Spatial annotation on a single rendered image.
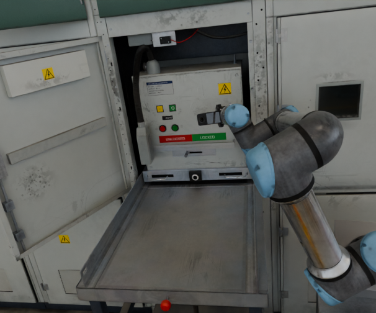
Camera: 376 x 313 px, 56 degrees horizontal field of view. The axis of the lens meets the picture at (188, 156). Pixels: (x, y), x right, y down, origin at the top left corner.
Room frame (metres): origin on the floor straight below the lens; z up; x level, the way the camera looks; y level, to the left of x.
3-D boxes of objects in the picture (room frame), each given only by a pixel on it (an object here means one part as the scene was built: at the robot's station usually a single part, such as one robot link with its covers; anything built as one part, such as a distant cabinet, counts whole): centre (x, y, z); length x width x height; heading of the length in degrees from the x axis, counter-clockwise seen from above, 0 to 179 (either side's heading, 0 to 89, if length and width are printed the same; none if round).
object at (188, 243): (1.19, 0.05, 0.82); 0.68 x 0.62 x 0.06; 168
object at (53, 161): (1.38, 0.52, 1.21); 0.63 x 0.07 x 0.74; 141
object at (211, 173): (1.58, -0.03, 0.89); 0.54 x 0.05 x 0.06; 78
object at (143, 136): (1.54, 0.19, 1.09); 0.08 x 0.05 x 0.17; 168
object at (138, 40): (1.91, -0.10, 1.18); 0.78 x 0.69 x 0.79; 168
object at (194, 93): (1.57, -0.03, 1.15); 0.48 x 0.01 x 0.48; 78
